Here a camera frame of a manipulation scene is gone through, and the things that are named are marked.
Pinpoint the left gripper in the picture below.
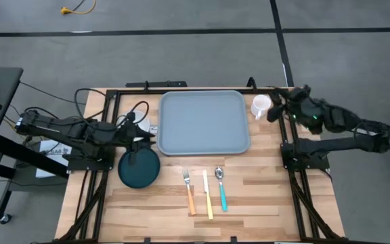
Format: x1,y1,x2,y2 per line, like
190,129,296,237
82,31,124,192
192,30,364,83
113,111,157,167

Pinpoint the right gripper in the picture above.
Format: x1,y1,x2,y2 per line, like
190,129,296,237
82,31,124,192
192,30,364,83
267,85,318,131

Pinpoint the white mug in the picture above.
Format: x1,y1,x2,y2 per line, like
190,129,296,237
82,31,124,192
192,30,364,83
250,94,272,120

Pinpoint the dark teal plate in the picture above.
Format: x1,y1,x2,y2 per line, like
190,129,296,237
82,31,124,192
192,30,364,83
117,146,161,190

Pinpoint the fork with orange handle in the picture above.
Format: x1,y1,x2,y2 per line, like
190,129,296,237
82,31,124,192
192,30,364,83
182,168,197,216

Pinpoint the spoon with teal handle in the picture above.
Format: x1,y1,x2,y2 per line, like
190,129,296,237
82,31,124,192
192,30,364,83
214,165,229,212

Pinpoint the grey plastic tray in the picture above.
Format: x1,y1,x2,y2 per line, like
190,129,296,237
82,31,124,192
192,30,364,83
156,89,252,156

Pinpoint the black flat bar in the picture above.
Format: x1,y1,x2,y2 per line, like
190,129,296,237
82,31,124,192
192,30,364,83
125,80,188,88

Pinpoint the white printed paper sheet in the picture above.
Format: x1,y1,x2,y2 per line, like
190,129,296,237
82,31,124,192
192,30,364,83
35,139,72,179

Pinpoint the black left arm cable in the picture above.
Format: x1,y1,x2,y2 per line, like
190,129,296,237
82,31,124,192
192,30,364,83
74,87,150,131

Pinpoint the black aluminium table frame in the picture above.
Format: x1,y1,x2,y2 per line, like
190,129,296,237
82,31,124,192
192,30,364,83
56,86,345,244

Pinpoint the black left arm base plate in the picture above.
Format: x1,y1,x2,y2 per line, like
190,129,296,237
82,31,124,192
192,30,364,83
66,144,114,171

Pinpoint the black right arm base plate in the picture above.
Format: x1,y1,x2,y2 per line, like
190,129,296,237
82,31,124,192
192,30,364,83
280,142,331,170

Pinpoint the knife with yellow handle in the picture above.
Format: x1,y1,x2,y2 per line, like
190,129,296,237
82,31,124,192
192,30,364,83
202,169,214,220

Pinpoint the black floor cable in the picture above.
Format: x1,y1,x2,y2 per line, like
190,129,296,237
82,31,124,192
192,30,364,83
18,81,87,106

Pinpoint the yellow extension cord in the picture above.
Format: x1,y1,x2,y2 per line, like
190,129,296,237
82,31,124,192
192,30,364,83
60,0,97,16

